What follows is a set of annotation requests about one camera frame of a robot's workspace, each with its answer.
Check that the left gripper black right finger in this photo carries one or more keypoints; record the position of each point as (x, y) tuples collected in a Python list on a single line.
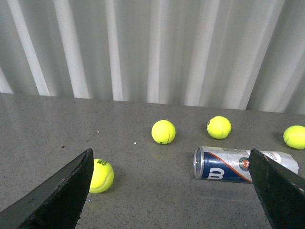
[(280, 191)]

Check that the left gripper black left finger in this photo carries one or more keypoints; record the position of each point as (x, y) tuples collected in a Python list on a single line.
[(56, 203)]

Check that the clear Wilson tennis ball can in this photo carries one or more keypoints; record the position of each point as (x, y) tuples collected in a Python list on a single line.
[(222, 164)]

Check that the yellow tennis ball near left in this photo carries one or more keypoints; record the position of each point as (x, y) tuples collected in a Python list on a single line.
[(102, 177)]

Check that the yellow tennis ball behind can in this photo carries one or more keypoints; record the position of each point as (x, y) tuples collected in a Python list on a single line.
[(294, 137)]

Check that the yellow tennis ball black logo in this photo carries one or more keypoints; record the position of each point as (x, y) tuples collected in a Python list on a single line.
[(219, 127)]

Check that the yellow tennis ball far left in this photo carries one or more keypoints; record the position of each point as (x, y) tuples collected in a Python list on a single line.
[(163, 132)]

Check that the white pleated curtain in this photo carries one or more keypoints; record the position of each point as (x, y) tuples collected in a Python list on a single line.
[(237, 54)]

